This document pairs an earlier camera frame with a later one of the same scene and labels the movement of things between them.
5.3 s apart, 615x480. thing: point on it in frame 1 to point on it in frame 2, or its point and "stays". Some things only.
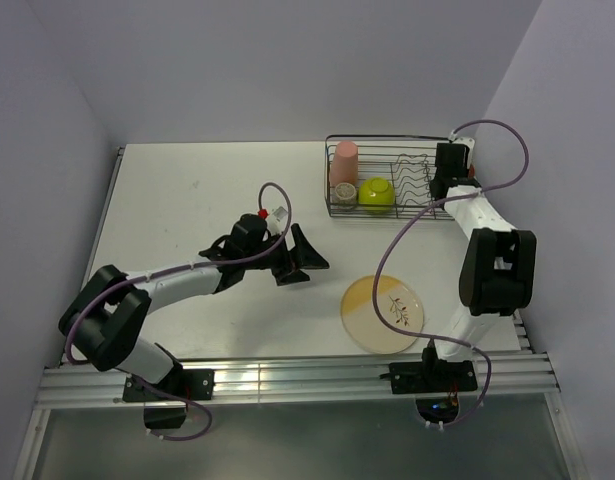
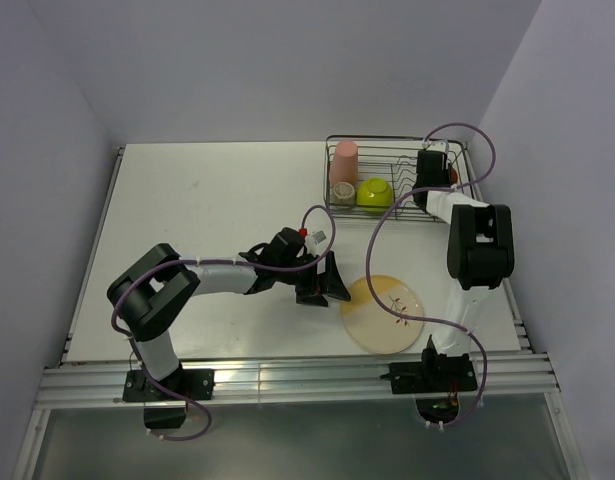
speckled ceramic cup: x=345 y=193 stays
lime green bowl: x=376 y=193 stays
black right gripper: x=465 y=163 to x=446 y=169
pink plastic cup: x=344 y=163 stays
